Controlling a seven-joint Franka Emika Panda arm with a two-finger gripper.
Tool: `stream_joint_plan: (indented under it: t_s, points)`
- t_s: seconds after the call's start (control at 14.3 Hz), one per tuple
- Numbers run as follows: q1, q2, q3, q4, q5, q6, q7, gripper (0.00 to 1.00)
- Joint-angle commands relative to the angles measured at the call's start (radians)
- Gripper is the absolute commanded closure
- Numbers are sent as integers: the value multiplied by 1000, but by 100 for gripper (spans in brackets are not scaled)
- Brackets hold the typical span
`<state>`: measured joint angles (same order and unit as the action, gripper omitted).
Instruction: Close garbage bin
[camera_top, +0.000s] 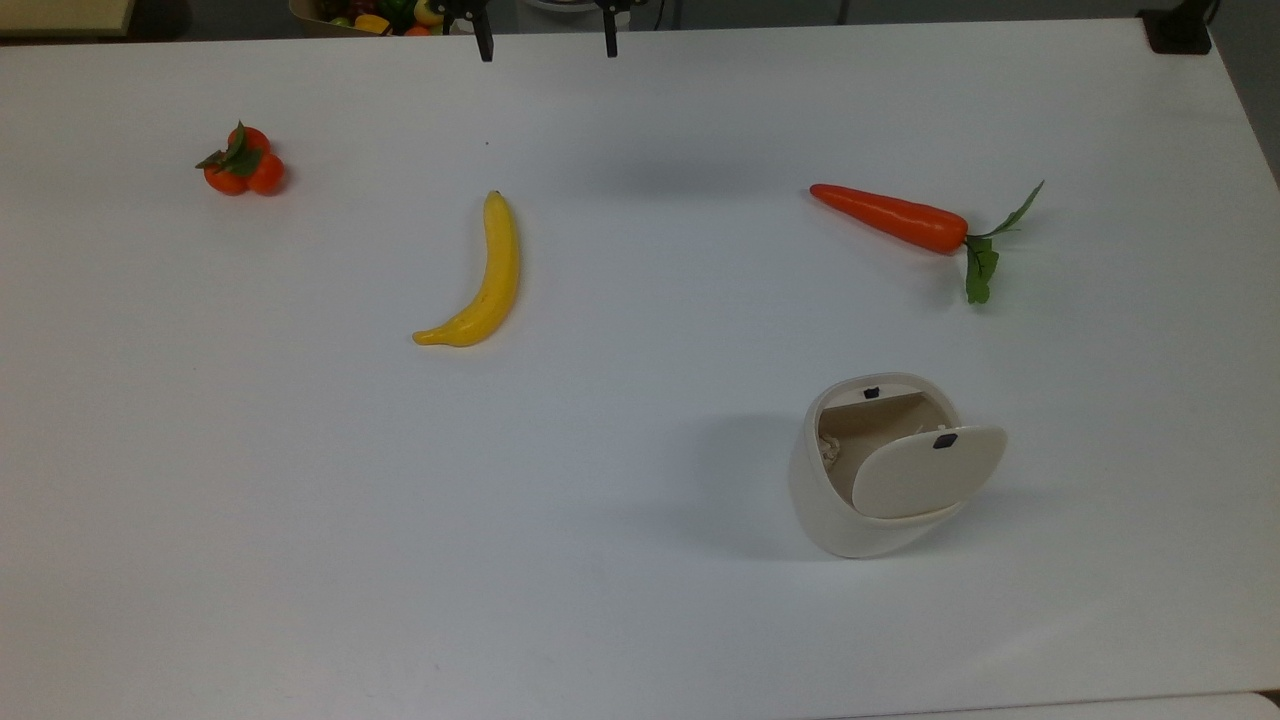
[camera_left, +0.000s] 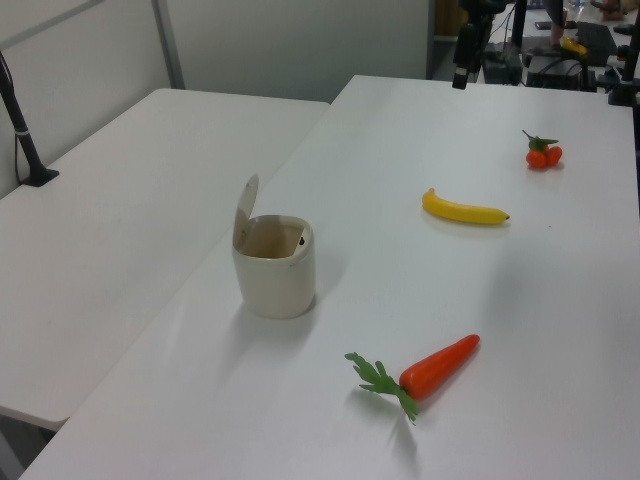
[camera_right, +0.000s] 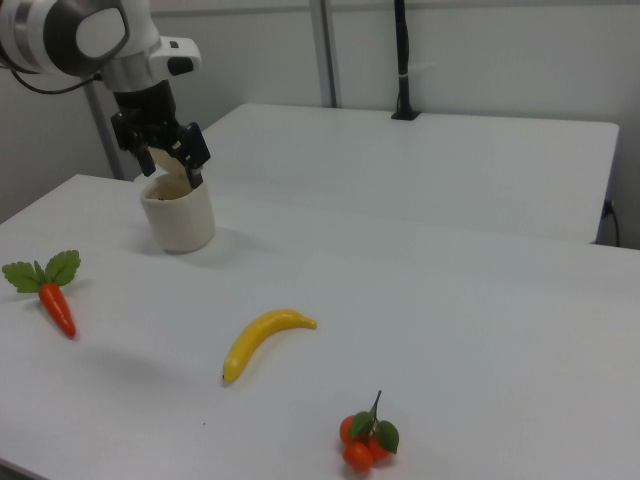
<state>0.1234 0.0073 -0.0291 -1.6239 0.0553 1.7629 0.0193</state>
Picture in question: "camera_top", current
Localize dark robot gripper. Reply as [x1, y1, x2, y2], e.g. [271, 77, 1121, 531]
[432, 0, 633, 63]

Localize cream garbage bin with lid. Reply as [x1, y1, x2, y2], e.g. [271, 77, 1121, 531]
[788, 373, 1009, 560]

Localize yellow plastic banana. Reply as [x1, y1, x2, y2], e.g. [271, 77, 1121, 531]
[413, 190, 521, 349]

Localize basket of toy fruit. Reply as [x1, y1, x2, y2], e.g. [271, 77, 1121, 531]
[289, 0, 446, 38]

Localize orange tomato cluster with leaves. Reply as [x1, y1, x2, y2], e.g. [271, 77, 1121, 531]
[195, 121, 287, 197]

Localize orange plastic carrot, green leaves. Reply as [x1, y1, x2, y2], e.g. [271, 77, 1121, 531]
[809, 180, 1045, 305]

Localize light wooden board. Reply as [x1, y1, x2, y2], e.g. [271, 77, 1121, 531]
[0, 0, 136, 38]

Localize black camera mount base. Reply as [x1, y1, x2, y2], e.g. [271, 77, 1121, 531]
[1140, 0, 1213, 56]

